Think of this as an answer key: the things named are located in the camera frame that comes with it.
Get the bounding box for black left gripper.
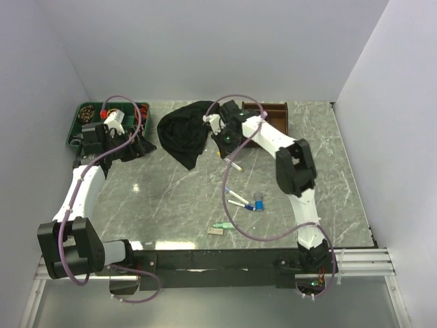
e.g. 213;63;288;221
103;124;156;162

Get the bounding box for yellow cap white marker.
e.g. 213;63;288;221
216;151;243;172

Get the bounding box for brown wooden desk organizer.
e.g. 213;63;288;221
242;102;289;135

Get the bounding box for light blue cap marker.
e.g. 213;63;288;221
225;187;249;204

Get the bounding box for dark blue cap marker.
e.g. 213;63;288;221
227;200;255;211

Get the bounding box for blue correction tape roll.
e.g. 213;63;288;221
254;200;264;211

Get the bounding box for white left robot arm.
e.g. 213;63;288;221
37;122;156;286

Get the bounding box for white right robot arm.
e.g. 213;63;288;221
203;96;335;273

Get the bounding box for grey rolled tie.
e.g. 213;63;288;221
69;134;83;146

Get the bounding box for brown patterned rolled tie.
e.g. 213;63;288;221
76;105;95;125

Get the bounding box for green compartment tray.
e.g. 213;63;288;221
66;102;152;148

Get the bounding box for yellow rolled tie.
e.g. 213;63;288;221
107;108;119;116

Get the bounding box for orange navy striped rolled tie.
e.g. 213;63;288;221
135;103;149;126

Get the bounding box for green correction tape dispenser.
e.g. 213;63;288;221
212;222;236;230

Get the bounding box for beige eraser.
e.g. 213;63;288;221
207;228;224;236

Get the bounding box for black base crossbar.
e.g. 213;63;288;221
134;248;338;288

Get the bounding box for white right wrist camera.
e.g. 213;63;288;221
203;114;224;135

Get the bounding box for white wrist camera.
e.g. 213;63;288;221
203;114;224;135
100;109;125;134

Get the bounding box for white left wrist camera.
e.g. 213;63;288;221
100;109;125;134

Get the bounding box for black drawstring shorts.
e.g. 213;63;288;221
157;100;214;170

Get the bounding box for aluminium frame rail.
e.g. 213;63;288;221
335;248;395;277

